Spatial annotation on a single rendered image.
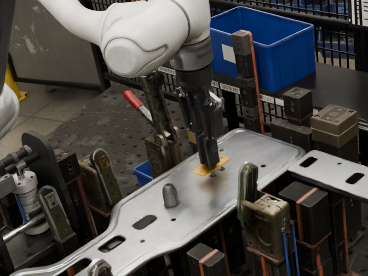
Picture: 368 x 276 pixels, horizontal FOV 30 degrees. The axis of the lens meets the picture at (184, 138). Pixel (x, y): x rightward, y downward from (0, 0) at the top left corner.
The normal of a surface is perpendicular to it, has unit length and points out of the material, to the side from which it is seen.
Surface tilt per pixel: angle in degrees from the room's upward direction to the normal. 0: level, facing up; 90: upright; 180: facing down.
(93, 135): 0
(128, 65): 91
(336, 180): 0
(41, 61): 92
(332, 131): 88
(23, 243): 0
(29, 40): 91
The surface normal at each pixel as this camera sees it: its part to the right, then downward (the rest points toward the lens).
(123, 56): -0.29, 0.54
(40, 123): -0.16, -0.86
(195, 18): 0.88, 0.15
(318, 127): -0.72, 0.41
